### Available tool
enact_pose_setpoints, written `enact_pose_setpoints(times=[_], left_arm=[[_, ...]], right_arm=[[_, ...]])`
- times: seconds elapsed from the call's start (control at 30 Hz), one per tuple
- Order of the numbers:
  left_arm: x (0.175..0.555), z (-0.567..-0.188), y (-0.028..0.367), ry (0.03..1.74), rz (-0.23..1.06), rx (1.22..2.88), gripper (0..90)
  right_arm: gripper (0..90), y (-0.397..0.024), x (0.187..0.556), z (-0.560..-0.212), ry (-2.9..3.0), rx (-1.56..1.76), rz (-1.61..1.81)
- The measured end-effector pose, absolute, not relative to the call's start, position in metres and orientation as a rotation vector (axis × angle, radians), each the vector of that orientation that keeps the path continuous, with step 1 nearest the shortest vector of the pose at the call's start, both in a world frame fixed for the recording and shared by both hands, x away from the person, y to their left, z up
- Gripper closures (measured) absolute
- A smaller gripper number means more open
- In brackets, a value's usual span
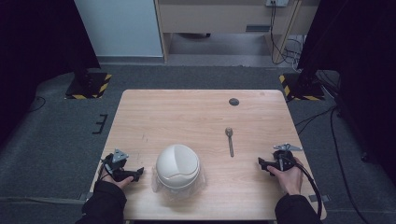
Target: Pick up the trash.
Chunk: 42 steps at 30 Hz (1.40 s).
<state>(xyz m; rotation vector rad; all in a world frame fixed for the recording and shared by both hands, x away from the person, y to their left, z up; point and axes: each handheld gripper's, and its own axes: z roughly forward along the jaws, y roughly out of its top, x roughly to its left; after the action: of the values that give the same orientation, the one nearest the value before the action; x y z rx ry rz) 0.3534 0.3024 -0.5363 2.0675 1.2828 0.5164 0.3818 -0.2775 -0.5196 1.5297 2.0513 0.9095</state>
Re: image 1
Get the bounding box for grey power strip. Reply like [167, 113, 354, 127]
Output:
[265, 0, 290, 8]

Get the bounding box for white domed bowl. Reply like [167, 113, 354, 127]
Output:
[155, 144, 201, 190]

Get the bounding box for thin black floor cable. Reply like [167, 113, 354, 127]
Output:
[27, 95, 48, 114]

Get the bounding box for white cabinet panel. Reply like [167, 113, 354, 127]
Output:
[74, 0, 164, 59]

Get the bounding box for black curtain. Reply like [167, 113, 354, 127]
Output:
[0, 0, 101, 147]
[296, 0, 396, 188]

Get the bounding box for person's left hand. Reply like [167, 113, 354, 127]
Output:
[100, 174, 135, 190]

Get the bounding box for person's right hand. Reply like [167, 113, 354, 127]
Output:
[266, 156, 304, 197]

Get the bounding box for black cables under desk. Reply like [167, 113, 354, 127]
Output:
[269, 2, 304, 70]

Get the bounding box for long black floor cable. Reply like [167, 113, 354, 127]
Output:
[329, 106, 373, 224]

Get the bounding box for black striped stand base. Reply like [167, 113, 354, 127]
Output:
[64, 72, 113, 101]
[278, 72, 326, 102]

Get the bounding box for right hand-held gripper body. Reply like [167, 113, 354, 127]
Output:
[272, 143, 304, 172]

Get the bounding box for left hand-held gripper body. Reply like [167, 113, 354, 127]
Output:
[101, 148, 130, 182]

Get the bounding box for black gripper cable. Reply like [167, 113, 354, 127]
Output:
[290, 161, 323, 220]

